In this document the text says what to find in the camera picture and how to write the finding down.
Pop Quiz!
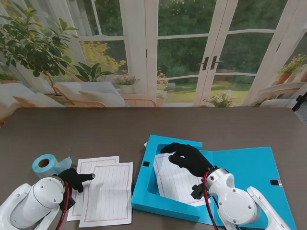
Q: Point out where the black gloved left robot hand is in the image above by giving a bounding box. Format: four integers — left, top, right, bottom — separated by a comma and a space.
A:
57, 167, 96, 193

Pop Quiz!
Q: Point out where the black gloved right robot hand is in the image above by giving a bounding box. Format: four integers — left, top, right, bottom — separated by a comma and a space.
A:
160, 142, 214, 178

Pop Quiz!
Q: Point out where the blue-backed white label roll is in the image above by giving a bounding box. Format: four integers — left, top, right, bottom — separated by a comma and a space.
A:
32, 154, 72, 179

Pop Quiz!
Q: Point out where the red-lined white paper sheet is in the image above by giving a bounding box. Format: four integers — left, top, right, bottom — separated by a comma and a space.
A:
153, 153, 212, 207
79, 161, 134, 228
66, 155, 120, 222

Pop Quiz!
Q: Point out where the blue plastic file box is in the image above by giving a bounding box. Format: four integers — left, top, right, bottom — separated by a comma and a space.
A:
131, 134, 297, 230

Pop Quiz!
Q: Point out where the printed garden window backdrop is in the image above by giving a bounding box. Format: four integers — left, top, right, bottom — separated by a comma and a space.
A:
0, 0, 307, 127

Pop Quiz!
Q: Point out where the black tripod stand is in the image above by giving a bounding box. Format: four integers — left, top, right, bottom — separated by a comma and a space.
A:
291, 94, 307, 113

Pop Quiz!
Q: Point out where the red left arm cable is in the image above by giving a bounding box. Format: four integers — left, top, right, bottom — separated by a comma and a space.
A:
56, 182, 71, 230

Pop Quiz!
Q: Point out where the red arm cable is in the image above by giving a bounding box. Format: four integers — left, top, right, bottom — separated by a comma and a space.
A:
203, 172, 219, 230
56, 182, 71, 230

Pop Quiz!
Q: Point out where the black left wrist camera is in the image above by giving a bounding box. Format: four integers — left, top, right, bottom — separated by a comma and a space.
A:
62, 194, 76, 211

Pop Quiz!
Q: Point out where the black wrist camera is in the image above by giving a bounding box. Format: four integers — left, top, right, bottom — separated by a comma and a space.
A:
191, 183, 207, 200
62, 194, 76, 211

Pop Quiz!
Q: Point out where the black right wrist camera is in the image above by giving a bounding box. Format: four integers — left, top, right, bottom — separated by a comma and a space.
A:
191, 183, 207, 200

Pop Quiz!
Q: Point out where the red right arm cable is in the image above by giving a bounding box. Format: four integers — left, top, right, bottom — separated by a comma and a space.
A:
203, 172, 219, 230

